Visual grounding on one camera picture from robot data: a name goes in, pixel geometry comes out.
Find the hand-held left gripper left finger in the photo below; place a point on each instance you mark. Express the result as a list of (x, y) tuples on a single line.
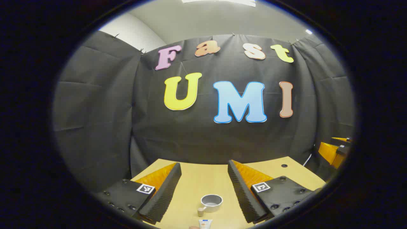
[(165, 190)]

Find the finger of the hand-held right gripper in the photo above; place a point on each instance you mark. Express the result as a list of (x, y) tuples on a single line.
[(341, 140), (329, 152)]

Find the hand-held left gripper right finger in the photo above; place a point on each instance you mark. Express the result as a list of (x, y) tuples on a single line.
[(241, 194)]

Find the white and blue toothpaste tube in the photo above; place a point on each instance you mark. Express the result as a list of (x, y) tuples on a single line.
[(205, 224)]

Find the light wooden desktop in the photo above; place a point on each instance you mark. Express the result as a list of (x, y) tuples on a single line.
[(203, 181)]

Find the black backdrop cloth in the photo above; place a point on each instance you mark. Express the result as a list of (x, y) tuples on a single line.
[(222, 140)]

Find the ceiling light panel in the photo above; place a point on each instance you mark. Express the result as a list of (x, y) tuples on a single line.
[(222, 2)]

